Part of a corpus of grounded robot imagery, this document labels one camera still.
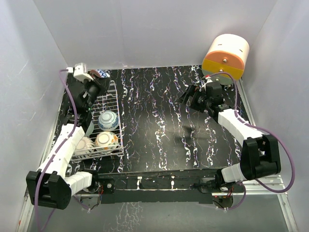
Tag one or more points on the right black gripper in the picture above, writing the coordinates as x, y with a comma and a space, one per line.
189, 92

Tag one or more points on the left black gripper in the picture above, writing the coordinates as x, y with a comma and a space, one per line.
102, 84

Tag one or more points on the red patterned bowl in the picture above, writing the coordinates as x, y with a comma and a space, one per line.
98, 73

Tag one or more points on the blue patterned bowl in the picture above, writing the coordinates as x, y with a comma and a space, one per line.
108, 121

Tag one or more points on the mint green bowl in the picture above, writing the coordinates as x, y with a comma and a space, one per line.
90, 129

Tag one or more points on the white bowl orange rim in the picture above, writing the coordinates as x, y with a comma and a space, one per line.
84, 147

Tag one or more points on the white floral bowl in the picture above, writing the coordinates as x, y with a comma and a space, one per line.
106, 142

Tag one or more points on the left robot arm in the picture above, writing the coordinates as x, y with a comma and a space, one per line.
49, 186

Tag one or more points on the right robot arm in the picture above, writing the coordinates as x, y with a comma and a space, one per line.
260, 156

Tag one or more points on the round pastel drawer cabinet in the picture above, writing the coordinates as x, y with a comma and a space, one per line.
226, 56

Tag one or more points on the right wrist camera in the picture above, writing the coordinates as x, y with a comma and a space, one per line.
207, 79

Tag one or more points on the white wire dish rack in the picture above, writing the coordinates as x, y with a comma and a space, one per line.
108, 102

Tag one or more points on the aluminium frame rail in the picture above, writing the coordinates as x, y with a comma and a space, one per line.
175, 186

